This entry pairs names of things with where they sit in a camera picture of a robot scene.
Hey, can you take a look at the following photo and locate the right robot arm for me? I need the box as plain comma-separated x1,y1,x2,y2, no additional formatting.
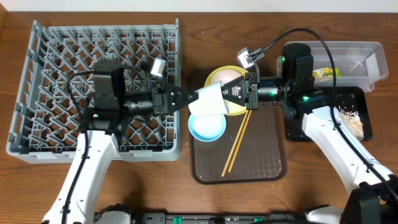
221,43,397,223

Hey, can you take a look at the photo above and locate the wooden chopstick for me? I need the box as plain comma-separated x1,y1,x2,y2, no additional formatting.
221,112,248,177
228,110,252,173

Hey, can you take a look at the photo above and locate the brown serving tray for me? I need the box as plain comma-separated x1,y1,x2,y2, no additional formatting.
187,64,288,185

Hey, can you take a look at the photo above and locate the yellow green snack wrapper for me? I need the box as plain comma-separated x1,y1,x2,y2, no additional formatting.
313,67,342,77

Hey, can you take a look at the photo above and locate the black tray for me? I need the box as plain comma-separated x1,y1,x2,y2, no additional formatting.
284,86,373,142

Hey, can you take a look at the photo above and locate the pink bowl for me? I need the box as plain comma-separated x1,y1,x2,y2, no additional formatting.
210,69,241,85

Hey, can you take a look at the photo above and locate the pile of rice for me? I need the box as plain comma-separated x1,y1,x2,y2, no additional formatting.
338,107,364,141

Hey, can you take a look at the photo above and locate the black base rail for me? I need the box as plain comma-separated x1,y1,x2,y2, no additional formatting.
94,203,307,224

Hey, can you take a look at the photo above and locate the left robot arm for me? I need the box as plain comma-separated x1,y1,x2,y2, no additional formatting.
42,59,198,223

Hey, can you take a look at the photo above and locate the left wooden chopstick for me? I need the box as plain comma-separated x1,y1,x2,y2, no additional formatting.
221,112,248,177

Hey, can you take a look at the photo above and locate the grey plastic dishwasher rack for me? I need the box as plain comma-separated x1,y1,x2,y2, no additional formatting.
6,21,181,164

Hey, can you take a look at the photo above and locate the right wooden chopstick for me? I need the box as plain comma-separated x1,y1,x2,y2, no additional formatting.
228,110,252,173

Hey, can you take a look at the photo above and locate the yellow plate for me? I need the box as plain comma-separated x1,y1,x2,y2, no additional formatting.
205,65,248,116

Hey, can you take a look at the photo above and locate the clear plastic waste bin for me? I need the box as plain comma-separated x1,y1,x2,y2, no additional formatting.
285,41,389,92

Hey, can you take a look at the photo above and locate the white cup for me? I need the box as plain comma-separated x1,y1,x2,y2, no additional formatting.
188,82,229,116

